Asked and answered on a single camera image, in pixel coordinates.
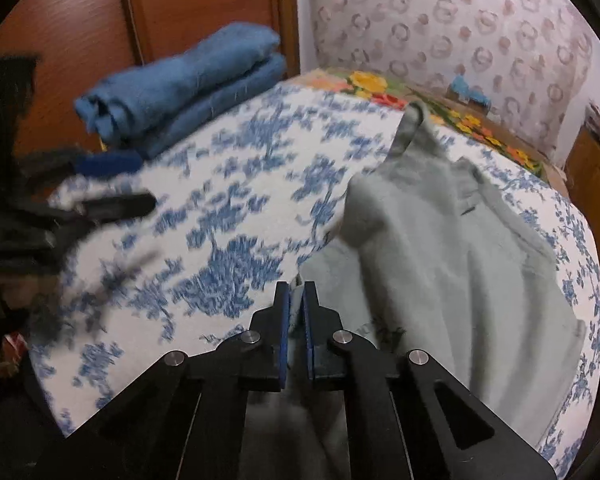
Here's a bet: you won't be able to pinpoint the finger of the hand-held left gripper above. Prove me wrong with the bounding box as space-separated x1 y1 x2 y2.
25 149 144 182
45 192 157 227

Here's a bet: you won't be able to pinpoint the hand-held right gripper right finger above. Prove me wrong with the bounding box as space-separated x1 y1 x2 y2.
301 281 558 480

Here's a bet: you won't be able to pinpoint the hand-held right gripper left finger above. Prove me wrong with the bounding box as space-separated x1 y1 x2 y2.
55 281 292 480

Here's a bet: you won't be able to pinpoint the grey-green shirt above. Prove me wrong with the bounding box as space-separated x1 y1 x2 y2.
240 101 588 480

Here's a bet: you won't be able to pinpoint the folded blue pants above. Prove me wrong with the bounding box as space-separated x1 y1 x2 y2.
74 22 288 160

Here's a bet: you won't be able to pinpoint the blue floral white bedsheet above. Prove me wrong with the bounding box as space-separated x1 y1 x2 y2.
27 82 600 476

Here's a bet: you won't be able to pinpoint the brown slatted wardrobe door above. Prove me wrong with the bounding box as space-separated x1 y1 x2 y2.
0 0 143 161
122 0 301 78

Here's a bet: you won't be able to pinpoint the colourful flower blanket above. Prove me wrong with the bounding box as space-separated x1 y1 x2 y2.
300 69 556 181

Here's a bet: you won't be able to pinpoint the small blue-topped box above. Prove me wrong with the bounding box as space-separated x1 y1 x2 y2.
447 76 493 108

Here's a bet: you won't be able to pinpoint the wooden cabinet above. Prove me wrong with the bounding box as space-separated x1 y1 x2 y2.
562 125 600 241

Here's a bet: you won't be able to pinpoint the ring patterned curtain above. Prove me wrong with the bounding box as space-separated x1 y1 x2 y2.
305 0 593 161

